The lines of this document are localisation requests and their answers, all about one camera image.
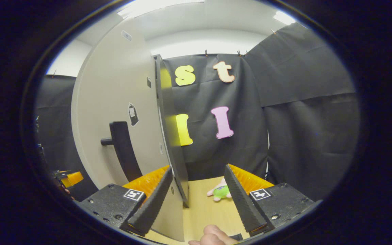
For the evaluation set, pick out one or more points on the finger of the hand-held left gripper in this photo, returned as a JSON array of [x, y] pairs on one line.
[[61, 174]]

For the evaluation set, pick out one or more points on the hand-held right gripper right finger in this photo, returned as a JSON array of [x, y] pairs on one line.
[[241, 200]]

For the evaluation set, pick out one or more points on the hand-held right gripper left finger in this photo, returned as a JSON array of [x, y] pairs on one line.
[[155, 200]]

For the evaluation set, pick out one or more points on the dark grey cabinet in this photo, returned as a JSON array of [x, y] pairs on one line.
[[172, 143]]

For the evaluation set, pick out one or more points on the beige cabinet door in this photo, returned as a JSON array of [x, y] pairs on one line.
[[114, 85]]

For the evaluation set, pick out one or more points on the pink green plush toy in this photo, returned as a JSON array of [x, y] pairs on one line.
[[221, 192]]

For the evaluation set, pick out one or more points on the black backdrop cloth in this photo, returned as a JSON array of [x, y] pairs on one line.
[[301, 119]]

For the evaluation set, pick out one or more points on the ceiling light panel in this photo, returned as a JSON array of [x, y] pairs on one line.
[[162, 6], [284, 17]]

